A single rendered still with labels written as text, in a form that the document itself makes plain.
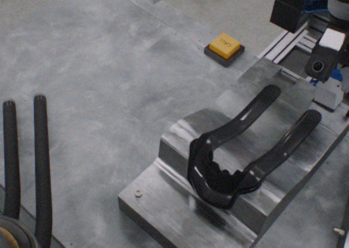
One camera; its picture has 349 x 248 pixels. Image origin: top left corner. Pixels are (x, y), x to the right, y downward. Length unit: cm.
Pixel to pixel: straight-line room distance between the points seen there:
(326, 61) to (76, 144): 58
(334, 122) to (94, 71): 61
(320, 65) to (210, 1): 186
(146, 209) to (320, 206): 38
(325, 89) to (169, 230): 45
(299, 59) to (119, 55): 110
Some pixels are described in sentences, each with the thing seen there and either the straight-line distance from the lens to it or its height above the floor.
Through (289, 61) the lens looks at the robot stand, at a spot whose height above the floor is 21.
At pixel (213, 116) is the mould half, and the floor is 89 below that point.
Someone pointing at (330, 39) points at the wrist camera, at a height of 110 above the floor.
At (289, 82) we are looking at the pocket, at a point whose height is 86.
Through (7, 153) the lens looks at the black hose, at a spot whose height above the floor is 86.
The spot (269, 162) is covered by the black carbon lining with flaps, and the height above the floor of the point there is 90.
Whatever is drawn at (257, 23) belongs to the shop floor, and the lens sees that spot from 265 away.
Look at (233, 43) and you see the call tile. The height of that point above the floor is 84.
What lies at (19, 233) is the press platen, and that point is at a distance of 47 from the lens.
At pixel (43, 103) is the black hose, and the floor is 83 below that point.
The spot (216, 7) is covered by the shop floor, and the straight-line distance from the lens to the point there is 271.
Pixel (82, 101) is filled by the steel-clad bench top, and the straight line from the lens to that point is 119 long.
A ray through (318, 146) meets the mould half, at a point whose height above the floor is 89.
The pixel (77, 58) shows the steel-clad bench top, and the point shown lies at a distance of 129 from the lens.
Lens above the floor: 171
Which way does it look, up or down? 52 degrees down
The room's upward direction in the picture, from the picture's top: 3 degrees clockwise
